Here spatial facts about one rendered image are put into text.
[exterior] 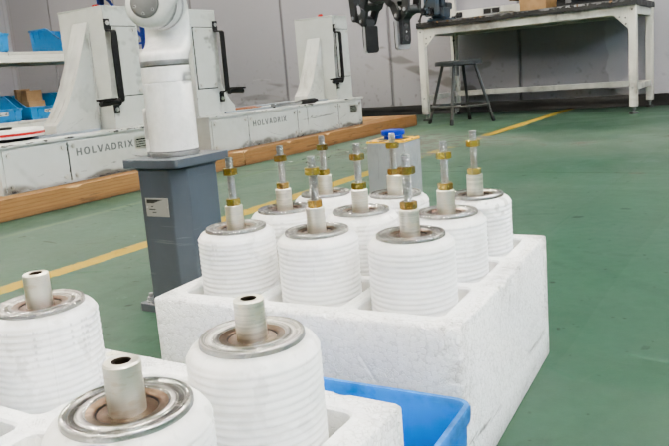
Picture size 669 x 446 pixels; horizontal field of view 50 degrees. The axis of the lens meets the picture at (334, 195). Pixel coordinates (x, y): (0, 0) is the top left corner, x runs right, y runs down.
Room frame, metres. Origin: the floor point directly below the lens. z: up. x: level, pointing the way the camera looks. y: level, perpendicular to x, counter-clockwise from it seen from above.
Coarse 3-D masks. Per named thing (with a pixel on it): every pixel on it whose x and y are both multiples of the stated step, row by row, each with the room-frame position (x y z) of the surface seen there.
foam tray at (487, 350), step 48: (528, 240) 0.98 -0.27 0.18; (192, 288) 0.88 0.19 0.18; (480, 288) 0.78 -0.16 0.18; (528, 288) 0.90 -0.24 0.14; (192, 336) 0.82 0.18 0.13; (336, 336) 0.73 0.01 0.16; (384, 336) 0.70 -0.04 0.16; (432, 336) 0.68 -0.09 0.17; (480, 336) 0.72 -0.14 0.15; (528, 336) 0.90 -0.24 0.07; (384, 384) 0.70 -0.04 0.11; (432, 384) 0.68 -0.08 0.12; (480, 384) 0.71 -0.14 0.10; (528, 384) 0.89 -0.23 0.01; (480, 432) 0.71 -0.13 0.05
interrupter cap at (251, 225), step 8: (216, 224) 0.90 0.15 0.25; (224, 224) 0.90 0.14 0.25; (248, 224) 0.89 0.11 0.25; (256, 224) 0.88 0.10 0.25; (264, 224) 0.87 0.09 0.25; (208, 232) 0.86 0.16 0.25; (216, 232) 0.85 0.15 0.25; (224, 232) 0.85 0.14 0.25; (232, 232) 0.84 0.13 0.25; (240, 232) 0.84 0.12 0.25; (248, 232) 0.85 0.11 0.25
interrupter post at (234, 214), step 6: (240, 204) 0.88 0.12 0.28; (228, 210) 0.87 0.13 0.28; (234, 210) 0.87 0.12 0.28; (240, 210) 0.87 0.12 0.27; (228, 216) 0.87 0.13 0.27; (234, 216) 0.87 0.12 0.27; (240, 216) 0.87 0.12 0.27; (228, 222) 0.87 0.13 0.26; (234, 222) 0.87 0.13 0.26; (240, 222) 0.87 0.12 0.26; (228, 228) 0.87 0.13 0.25; (234, 228) 0.87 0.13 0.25; (240, 228) 0.87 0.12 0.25
